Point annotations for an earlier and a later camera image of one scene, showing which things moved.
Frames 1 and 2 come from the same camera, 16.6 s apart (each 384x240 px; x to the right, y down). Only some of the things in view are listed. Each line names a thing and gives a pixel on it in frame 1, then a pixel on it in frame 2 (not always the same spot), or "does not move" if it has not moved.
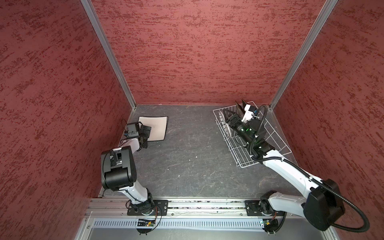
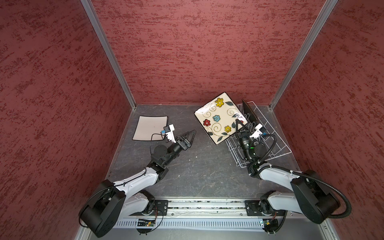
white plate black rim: (158, 125) does not move
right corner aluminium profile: (326, 12) does not move
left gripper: (147, 132) → (187, 144)
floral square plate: (241, 109) → (218, 117)
